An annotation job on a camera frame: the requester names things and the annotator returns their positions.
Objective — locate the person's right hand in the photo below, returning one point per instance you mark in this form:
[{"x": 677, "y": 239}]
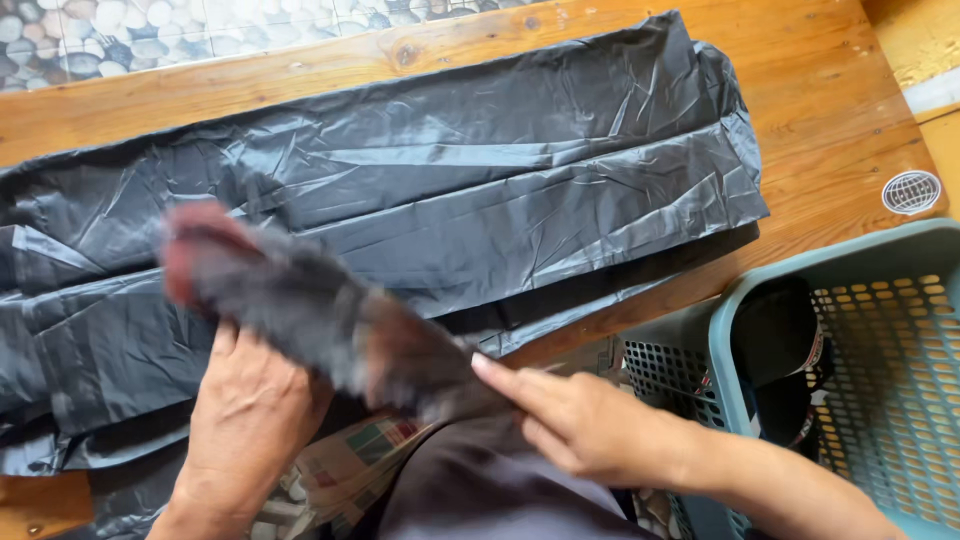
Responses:
[{"x": 607, "y": 427}]

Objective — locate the person's left hand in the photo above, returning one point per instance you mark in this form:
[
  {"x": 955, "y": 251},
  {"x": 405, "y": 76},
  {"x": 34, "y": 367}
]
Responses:
[{"x": 251, "y": 409}]

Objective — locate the grey sock with red toe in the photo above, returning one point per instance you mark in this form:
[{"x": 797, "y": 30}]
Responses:
[{"x": 300, "y": 300}]

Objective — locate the colourful printed paper sheet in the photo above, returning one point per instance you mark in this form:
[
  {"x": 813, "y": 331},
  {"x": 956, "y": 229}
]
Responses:
[{"x": 352, "y": 465}]

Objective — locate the person's dark grey trousers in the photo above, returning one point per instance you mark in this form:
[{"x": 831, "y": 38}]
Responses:
[{"x": 487, "y": 487}]

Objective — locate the teal plastic laundry basket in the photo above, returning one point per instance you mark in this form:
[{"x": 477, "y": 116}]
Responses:
[{"x": 892, "y": 375}]

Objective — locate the black plastic bag sheet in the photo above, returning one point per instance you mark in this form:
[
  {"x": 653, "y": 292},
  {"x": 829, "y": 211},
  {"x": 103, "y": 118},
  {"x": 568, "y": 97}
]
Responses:
[{"x": 450, "y": 172}]

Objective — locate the round white globe sticker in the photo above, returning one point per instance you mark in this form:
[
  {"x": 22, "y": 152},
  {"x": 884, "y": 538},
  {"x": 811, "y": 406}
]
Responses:
[{"x": 911, "y": 193}]

